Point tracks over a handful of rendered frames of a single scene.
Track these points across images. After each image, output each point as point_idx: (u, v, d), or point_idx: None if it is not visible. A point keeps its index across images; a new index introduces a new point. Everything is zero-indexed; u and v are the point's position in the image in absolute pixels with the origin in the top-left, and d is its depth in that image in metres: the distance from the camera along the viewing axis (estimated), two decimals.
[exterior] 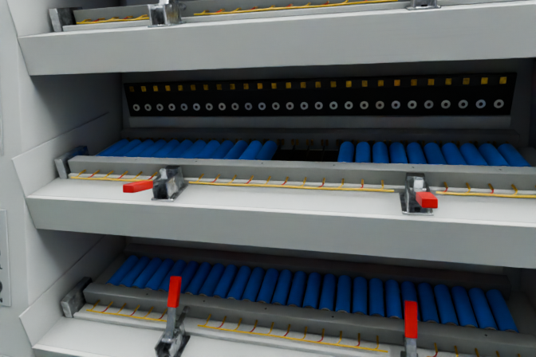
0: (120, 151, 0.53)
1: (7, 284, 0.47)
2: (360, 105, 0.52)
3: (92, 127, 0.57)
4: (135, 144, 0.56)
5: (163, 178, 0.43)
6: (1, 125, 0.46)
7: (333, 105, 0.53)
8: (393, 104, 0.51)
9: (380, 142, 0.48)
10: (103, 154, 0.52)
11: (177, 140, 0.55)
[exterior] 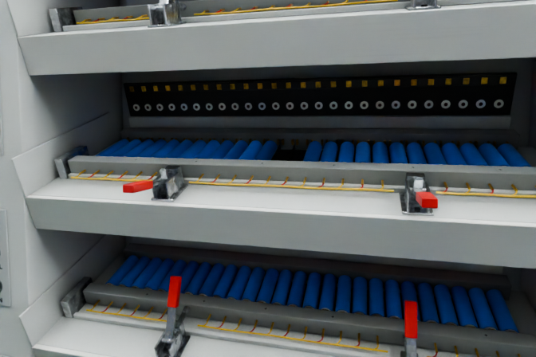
0: (120, 151, 0.53)
1: (7, 284, 0.47)
2: (360, 105, 0.52)
3: (92, 127, 0.57)
4: (135, 144, 0.56)
5: (163, 178, 0.43)
6: (1, 125, 0.46)
7: (333, 105, 0.53)
8: (393, 104, 0.51)
9: (380, 142, 0.48)
10: (103, 154, 0.52)
11: (177, 140, 0.55)
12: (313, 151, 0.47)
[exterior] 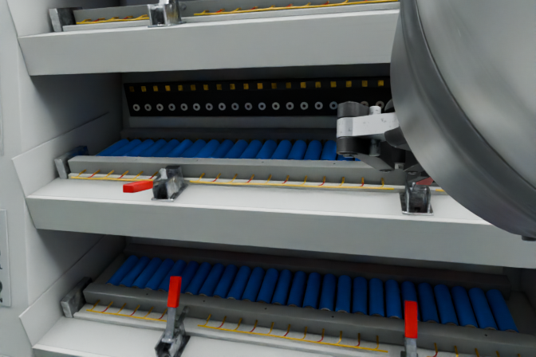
0: (120, 151, 0.53)
1: (7, 284, 0.47)
2: None
3: (92, 127, 0.57)
4: (135, 144, 0.56)
5: (163, 178, 0.43)
6: (1, 125, 0.46)
7: (333, 105, 0.53)
8: None
9: None
10: (103, 154, 0.52)
11: (177, 140, 0.56)
12: (313, 150, 0.48)
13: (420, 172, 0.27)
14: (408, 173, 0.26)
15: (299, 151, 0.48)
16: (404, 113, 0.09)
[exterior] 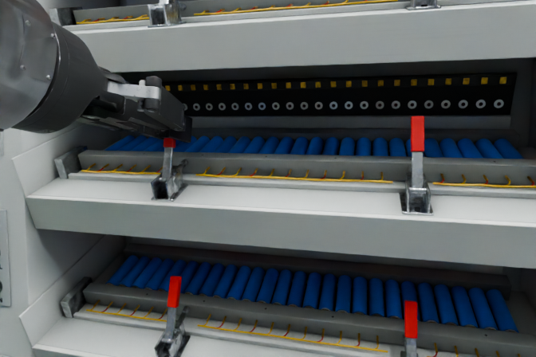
0: (127, 147, 0.54)
1: (7, 284, 0.47)
2: (360, 105, 0.52)
3: (92, 127, 0.57)
4: (140, 140, 0.57)
5: (166, 176, 0.43)
6: None
7: (333, 105, 0.53)
8: (393, 104, 0.51)
9: (380, 138, 0.50)
10: (109, 149, 0.54)
11: None
12: (315, 146, 0.49)
13: (139, 130, 0.40)
14: (129, 131, 0.40)
15: (301, 147, 0.49)
16: None
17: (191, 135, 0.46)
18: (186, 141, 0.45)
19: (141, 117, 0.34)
